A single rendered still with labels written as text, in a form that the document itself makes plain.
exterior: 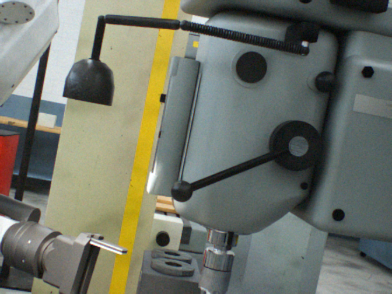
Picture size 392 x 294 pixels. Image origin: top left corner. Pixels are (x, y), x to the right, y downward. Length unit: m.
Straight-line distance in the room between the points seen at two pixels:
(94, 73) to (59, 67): 9.08
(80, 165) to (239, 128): 1.85
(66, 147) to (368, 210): 1.91
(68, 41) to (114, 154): 7.35
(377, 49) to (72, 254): 0.59
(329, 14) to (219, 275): 0.42
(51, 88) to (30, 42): 8.73
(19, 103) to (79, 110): 7.33
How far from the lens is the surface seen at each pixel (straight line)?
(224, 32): 0.92
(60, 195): 2.83
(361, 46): 1.04
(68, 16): 10.13
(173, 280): 1.41
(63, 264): 1.24
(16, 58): 1.34
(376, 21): 1.03
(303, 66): 1.02
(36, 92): 5.21
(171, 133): 1.06
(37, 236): 1.26
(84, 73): 1.01
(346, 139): 1.02
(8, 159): 5.85
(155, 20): 0.95
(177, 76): 1.06
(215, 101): 1.00
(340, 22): 1.02
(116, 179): 2.82
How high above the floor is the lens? 1.48
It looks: 3 degrees down
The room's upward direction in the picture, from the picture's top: 11 degrees clockwise
